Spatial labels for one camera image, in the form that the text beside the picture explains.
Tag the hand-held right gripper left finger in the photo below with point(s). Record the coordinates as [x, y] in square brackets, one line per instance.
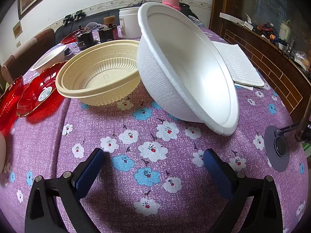
[90, 172]

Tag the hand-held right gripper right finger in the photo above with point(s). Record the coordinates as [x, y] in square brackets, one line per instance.
[218, 174]

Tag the beige plastic bowl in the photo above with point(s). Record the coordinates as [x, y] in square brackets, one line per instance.
[107, 72]
[107, 98]

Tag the red glass plate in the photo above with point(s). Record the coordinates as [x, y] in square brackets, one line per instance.
[36, 89]
[9, 102]

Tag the large white paper bowl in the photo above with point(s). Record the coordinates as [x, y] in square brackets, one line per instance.
[184, 60]

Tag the purple floral tablecloth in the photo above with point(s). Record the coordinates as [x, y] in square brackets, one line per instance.
[155, 174]

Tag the pale round object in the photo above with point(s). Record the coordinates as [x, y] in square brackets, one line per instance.
[2, 153]

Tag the lined paper notebook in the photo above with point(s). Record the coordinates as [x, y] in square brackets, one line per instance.
[239, 63]

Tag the small white bowl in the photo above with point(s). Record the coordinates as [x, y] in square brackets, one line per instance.
[49, 58]

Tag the wooden sideboard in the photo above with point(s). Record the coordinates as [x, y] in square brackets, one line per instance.
[267, 60]

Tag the black round device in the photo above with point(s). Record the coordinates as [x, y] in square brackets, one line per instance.
[84, 41]

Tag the red scalloped plate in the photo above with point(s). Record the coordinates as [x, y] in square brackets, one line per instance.
[69, 37]

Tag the brown chair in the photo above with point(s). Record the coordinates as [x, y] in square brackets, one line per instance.
[26, 51]

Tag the black device with wooden knob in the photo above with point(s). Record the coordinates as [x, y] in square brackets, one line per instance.
[107, 34]

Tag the clear bag of food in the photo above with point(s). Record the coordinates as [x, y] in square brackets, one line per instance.
[302, 59]

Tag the white plastic jar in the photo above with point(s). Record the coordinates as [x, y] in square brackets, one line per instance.
[128, 23]

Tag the black clamp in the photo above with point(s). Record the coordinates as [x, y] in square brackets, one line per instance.
[68, 19]
[79, 15]

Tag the patterned plastic bag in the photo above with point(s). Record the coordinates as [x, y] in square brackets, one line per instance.
[195, 21]

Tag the black leather sofa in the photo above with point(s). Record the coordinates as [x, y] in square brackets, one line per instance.
[97, 17]

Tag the white flat box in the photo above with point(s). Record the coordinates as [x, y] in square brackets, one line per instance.
[229, 16]

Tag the small wall sticker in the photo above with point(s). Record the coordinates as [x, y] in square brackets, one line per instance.
[17, 29]

